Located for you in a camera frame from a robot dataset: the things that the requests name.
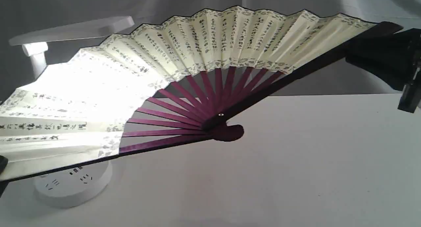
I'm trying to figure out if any white desk lamp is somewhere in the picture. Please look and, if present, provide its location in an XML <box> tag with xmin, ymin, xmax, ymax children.
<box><xmin>9</xmin><ymin>16</ymin><xmax>135</xmax><ymax>209</ymax></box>

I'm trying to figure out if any folding paper fan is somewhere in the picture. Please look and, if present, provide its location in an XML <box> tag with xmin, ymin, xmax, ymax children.
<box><xmin>1</xmin><ymin>6</ymin><xmax>402</xmax><ymax>181</ymax></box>

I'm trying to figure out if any grey backdrop curtain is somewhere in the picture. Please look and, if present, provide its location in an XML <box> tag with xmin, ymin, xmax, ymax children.
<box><xmin>1</xmin><ymin>0</ymin><xmax>420</xmax><ymax>101</ymax></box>

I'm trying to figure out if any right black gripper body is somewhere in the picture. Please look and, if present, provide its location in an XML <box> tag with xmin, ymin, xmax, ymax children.
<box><xmin>398</xmin><ymin>29</ymin><xmax>421</xmax><ymax>113</ymax></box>

